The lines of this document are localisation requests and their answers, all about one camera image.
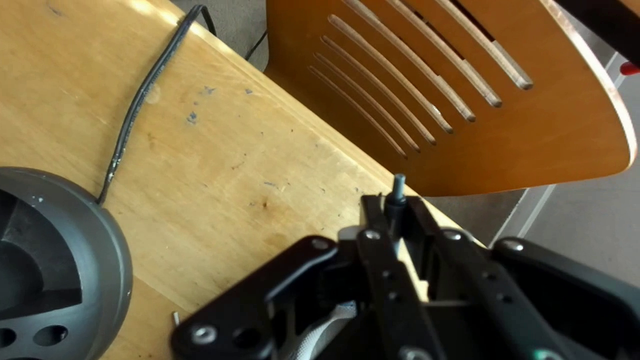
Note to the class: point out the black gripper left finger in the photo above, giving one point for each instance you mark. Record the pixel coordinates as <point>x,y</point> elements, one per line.
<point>281,300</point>

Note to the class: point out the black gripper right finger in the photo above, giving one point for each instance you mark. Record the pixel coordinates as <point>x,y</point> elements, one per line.
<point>533,300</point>

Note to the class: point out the thin black pen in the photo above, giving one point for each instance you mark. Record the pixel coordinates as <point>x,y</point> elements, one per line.
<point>398,193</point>

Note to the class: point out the wooden slat-back chair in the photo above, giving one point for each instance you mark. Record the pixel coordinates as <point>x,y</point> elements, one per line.
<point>480,132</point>

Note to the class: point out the black gooseneck desk lamp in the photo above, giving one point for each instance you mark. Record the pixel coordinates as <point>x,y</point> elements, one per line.
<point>60,280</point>

